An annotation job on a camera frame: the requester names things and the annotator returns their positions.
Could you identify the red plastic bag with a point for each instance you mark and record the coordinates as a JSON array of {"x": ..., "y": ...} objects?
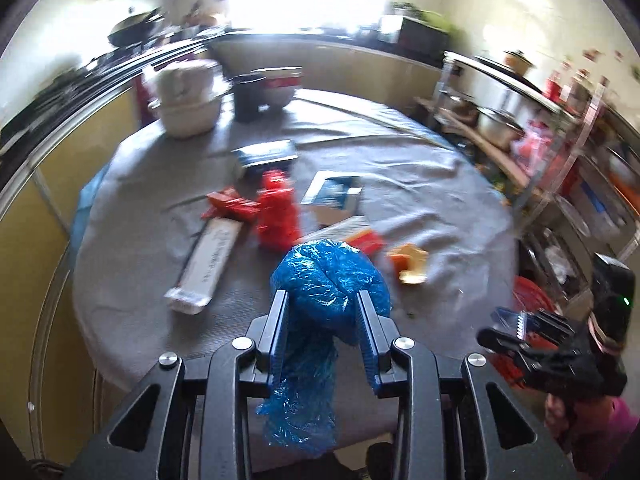
[{"x": 277, "y": 222}]

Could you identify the yellow pot with lid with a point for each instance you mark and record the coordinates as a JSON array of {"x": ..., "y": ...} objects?
[{"x": 517, "y": 61}]

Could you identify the blue plastic bag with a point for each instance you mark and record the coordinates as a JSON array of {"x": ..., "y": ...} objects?
[{"x": 322, "y": 279}]

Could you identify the red and white stacked bowls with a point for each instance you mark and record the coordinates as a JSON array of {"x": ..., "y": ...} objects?
[{"x": 280, "y": 84}]

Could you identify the steel pot on rack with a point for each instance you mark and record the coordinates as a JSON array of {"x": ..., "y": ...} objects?
[{"x": 498, "y": 128}]

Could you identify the steel kitchen rack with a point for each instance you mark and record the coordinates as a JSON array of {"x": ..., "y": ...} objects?
[{"x": 565, "y": 203}]

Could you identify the red plastic mesh basket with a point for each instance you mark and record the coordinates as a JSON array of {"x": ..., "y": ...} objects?
[{"x": 527, "y": 298}]

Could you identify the microwave oven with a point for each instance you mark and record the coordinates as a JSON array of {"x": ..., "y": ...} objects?
[{"x": 411, "y": 37}]

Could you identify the grey long medicine box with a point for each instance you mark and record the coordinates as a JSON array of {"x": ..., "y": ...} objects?
[{"x": 198, "y": 280}]

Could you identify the black chopstick holder cup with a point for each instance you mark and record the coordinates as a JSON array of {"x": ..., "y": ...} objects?
[{"x": 248, "y": 94}]

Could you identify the blue and white carton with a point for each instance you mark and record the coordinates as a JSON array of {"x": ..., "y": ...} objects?
[{"x": 333, "y": 196}]

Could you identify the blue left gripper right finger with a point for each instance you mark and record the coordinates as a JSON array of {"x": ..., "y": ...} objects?
[{"x": 374, "y": 346}]

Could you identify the dark blue flat box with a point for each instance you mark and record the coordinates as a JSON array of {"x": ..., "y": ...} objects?
[{"x": 261, "y": 157}]

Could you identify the red and white medicine box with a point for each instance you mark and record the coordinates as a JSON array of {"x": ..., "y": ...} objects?
[{"x": 355, "y": 231}]

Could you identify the orange peel piece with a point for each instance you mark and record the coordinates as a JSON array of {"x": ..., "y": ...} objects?
[{"x": 409, "y": 262}]

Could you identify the person's right hand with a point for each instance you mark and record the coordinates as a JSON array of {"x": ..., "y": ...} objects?
[{"x": 568, "y": 421}]

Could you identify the black wok on stove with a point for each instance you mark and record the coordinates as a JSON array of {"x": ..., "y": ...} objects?
[{"x": 136, "y": 29}]

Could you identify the red snack wrapper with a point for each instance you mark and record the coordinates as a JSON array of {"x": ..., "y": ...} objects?
[{"x": 228, "y": 203}]

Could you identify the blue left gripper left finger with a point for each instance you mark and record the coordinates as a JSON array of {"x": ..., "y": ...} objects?
[{"x": 278, "y": 331}]

